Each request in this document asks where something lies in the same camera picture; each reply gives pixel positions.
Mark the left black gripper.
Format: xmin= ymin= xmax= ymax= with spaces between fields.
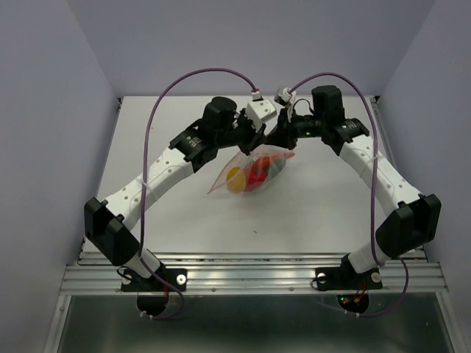
xmin=216 ymin=108 xmax=266 ymax=156

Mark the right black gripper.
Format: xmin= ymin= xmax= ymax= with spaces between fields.
xmin=265 ymin=104 xmax=327 ymax=149

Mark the orange carrot with leaves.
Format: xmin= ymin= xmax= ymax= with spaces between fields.
xmin=256 ymin=152 xmax=295 ymax=168

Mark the clear pink-dotted zip bag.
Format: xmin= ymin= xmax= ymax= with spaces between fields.
xmin=208 ymin=145 xmax=295 ymax=195

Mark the red bell pepper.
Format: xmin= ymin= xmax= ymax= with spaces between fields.
xmin=244 ymin=160 xmax=269 ymax=192

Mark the dark green cucumber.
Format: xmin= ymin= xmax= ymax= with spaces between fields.
xmin=267 ymin=159 xmax=286 ymax=179

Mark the yellow lemon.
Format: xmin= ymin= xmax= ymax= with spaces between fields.
xmin=226 ymin=167 xmax=247 ymax=194

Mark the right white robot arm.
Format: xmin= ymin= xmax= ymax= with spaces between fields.
xmin=267 ymin=85 xmax=442 ymax=287

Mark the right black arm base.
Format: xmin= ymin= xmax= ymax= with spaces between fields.
xmin=310 ymin=255 xmax=383 ymax=317

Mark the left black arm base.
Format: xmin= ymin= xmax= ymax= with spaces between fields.
xmin=116 ymin=266 xmax=188 ymax=321

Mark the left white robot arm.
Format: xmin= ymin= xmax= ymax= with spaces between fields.
xmin=84 ymin=96 xmax=277 ymax=290

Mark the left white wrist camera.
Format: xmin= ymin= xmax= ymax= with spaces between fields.
xmin=246 ymin=99 xmax=277 ymax=123

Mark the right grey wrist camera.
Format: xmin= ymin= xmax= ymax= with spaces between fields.
xmin=274 ymin=87 xmax=297 ymax=108

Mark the aluminium rail frame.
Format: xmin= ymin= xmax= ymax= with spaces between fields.
xmin=43 ymin=96 xmax=464 ymax=353

